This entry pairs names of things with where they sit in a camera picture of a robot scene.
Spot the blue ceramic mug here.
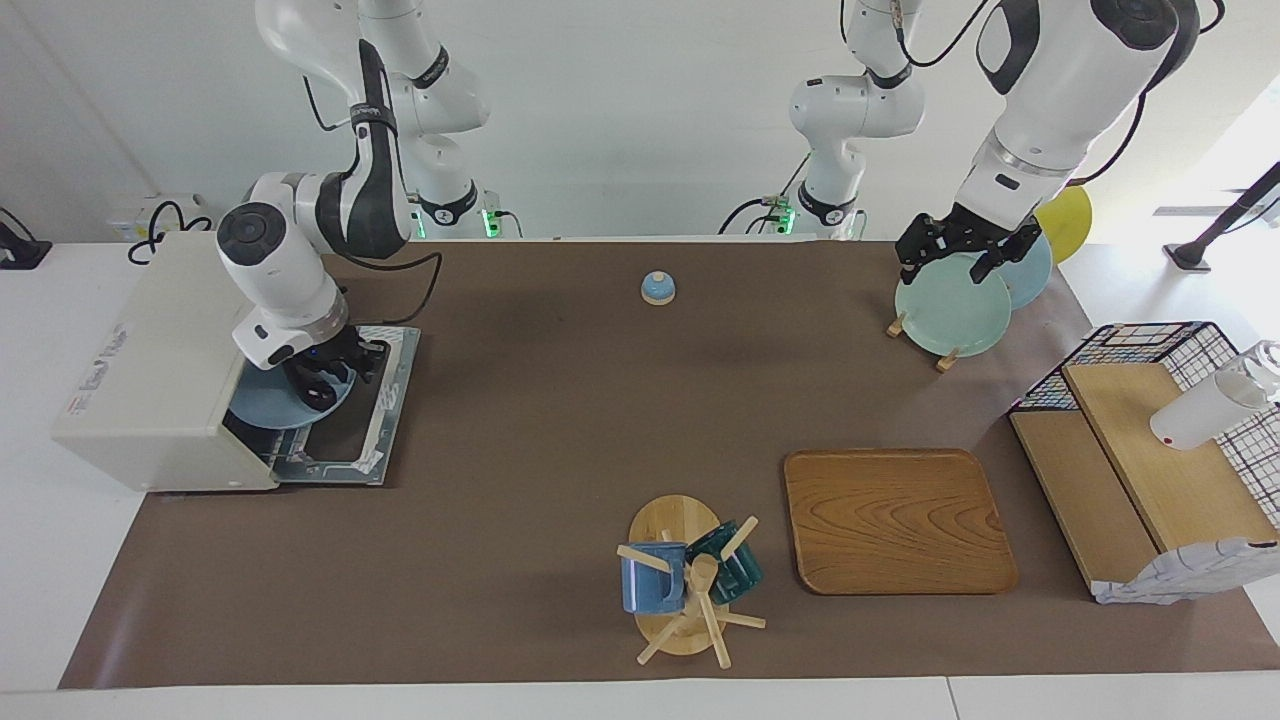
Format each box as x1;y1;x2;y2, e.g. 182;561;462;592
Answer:
621;542;689;615

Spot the wooden serving tray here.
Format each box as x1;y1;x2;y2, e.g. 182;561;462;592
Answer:
783;448;1019;597

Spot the wooden shelf unit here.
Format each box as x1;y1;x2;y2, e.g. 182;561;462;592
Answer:
1010;362;1280;601

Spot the pale blue ridged plate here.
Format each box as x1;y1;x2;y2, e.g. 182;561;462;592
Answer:
228;360;358;431

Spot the yellow plate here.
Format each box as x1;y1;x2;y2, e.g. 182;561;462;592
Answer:
1035;185;1093;265

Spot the wooden plate rack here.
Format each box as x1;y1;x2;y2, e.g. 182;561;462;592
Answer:
886;312;961;373

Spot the wooden mug tree stand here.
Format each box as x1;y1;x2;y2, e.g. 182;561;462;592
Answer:
616;494;768;669

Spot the mint green plate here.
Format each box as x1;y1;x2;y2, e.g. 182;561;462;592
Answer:
894;252;1013;358

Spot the black wire basket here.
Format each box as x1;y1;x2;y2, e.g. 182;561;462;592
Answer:
1008;321;1280;531

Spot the black oven power cord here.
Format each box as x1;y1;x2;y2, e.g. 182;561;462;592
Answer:
127;200;213;267

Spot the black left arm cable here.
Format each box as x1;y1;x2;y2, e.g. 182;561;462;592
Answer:
1075;85;1149;187

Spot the brown table mat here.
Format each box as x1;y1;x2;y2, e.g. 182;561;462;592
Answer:
58;240;1280;691

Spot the glass oven door with handle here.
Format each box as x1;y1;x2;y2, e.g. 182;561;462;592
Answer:
268;325;421;488

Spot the dark green ceramic mug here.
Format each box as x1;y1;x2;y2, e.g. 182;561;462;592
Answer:
686;520;765;605

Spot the beige toaster oven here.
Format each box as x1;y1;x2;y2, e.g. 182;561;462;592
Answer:
52;232;283;493

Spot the light blue smooth plate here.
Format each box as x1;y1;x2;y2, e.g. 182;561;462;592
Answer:
990;232;1054;311

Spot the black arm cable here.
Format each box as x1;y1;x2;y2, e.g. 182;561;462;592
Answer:
1075;85;1149;187
300;40;443;326

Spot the white grey patterned cloth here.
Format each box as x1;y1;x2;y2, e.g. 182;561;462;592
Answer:
1093;537;1280;606

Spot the black clamp device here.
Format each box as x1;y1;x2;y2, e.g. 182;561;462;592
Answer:
0;207;53;271

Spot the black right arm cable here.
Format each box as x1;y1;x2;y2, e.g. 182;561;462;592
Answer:
300;40;443;326

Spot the white wall outlet box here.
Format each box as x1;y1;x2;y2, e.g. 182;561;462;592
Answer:
105;193;213;241

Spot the white cup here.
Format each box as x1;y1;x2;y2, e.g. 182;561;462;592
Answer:
1149;340;1280;451

